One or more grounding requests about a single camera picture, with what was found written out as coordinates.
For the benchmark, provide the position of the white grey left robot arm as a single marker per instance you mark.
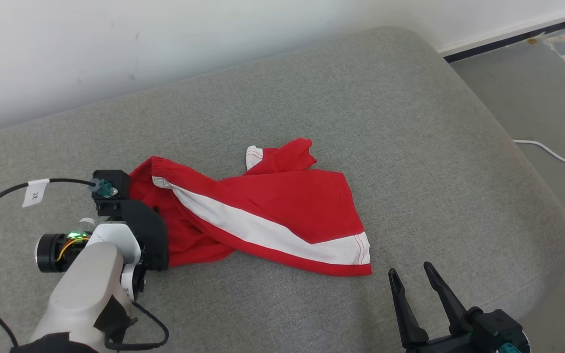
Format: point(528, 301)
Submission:
point(84, 289)

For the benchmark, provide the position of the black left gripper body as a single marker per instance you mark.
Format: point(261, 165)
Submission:
point(150, 235)

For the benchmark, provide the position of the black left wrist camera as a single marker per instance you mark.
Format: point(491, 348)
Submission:
point(115, 179)

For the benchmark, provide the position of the red shorts with white stripe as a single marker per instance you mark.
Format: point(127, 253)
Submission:
point(282, 201)

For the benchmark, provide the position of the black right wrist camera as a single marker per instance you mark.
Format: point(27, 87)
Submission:
point(496, 326)

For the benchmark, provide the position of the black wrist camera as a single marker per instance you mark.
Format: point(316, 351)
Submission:
point(115, 179)
point(496, 326)

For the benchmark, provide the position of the black and white baseboard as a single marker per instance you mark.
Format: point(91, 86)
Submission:
point(508, 42)

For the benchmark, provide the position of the grey fabric sofa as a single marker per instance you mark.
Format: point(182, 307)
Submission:
point(312, 88)

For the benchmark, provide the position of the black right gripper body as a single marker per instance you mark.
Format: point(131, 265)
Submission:
point(444, 345)

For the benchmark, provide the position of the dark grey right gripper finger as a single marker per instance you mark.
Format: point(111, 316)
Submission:
point(407, 314)
point(451, 304)

